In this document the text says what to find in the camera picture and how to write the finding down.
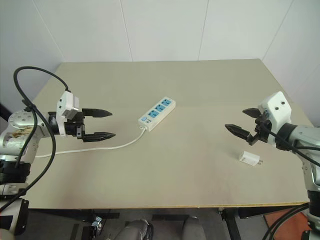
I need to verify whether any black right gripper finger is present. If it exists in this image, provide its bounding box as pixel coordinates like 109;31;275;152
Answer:
224;123;256;146
242;107;263;118

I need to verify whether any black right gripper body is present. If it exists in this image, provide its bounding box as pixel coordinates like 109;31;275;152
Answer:
248;111;273;146

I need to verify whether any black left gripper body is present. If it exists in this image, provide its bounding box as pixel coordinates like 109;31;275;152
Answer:
47;109;87;144

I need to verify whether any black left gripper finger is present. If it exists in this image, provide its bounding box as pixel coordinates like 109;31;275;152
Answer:
81;108;113;119
81;131;117;144

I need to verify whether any white charger plug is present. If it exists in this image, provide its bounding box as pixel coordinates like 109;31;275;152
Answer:
238;150;264;168

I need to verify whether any white power strip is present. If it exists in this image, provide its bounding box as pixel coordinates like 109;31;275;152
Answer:
137;96;177;132

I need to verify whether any grey rounded robot leg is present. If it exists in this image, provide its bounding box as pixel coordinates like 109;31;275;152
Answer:
181;216;208;240
113;219;154;240

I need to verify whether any white power cord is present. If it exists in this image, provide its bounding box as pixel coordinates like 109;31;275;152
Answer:
34;124;148;159

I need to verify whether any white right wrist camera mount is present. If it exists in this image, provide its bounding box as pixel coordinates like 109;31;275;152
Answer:
257;91;293;148

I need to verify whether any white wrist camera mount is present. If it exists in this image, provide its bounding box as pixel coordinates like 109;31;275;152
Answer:
257;91;293;148
55;90;81;138

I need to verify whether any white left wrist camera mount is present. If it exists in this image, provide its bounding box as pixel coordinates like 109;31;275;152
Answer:
55;90;81;138

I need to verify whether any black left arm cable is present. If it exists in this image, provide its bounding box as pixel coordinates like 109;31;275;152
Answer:
0;66;70;213

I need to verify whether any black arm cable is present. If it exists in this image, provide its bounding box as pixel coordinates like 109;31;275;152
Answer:
0;66;70;213
262;124;320;240

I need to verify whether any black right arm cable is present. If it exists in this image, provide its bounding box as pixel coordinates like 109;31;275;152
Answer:
262;124;320;240

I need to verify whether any black table frame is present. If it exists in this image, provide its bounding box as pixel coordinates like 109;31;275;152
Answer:
27;201;311;240

